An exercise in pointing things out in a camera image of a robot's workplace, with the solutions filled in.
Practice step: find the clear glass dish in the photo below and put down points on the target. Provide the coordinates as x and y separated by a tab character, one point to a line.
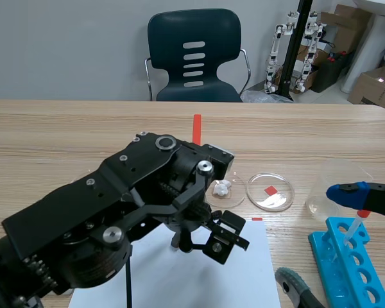
235	192
271	192

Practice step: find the open cardboard box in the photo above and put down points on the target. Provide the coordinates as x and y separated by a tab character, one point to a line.
375	93

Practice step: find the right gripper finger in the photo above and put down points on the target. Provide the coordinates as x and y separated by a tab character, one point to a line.
362	197
295	285

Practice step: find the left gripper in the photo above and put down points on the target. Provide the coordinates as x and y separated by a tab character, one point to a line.
192	231

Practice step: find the dark blue chair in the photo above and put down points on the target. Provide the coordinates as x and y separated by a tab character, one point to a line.
195	32

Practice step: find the white sheet of paper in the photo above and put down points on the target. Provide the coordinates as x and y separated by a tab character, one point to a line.
211	288

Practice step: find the white lump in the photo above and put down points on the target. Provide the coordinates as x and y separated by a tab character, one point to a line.
221	188

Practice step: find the black metal rail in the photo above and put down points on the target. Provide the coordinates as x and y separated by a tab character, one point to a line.
293	48

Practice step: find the dropper with red bulb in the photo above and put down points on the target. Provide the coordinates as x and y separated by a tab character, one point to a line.
363	214

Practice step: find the brown cardboard box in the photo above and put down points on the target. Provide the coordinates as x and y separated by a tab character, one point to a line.
343	32

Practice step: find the clear plastic beaker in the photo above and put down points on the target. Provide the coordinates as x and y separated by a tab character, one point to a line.
324	192

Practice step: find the turquoise rack with round holes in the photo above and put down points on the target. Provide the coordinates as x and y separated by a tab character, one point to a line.
340	282

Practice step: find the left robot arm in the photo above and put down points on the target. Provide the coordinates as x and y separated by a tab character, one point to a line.
67	205

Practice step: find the clear plastic bag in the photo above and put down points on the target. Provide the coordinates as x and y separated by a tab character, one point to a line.
263	97

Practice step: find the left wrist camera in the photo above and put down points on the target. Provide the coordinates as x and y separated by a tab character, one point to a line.
219	160

